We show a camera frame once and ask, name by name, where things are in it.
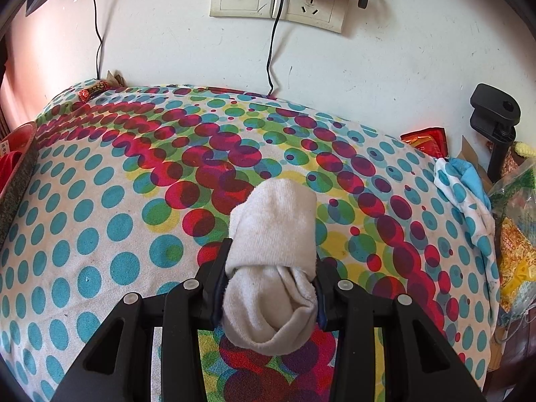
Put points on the cream sock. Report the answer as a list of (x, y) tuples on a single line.
[(268, 259)]

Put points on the red candy wrapper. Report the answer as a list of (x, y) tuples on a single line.
[(93, 90)]

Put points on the brown cardboard piece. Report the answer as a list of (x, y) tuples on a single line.
[(473, 155)]

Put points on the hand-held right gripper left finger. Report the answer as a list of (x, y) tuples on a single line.
[(213, 293)]

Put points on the clear plastic bag of goods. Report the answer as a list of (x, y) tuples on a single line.
[(517, 234)]

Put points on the yellow knitted toy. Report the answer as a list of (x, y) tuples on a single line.
[(527, 149)]

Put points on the white blue-dotted cloth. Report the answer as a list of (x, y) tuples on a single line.
[(465, 201)]

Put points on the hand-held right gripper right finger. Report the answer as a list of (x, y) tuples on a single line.
[(328, 301)]

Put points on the white power outlet plate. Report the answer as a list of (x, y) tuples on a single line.
[(314, 12)]

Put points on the black clamp stand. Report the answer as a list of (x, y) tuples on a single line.
[(496, 109)]

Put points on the polka dot blanket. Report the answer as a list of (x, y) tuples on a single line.
[(125, 226)]

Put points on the tan crumpled wrapper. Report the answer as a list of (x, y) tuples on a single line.
[(114, 78)]

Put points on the red snack packet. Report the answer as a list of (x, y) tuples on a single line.
[(423, 142)]

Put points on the red round tray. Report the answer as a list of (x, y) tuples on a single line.
[(19, 184)]

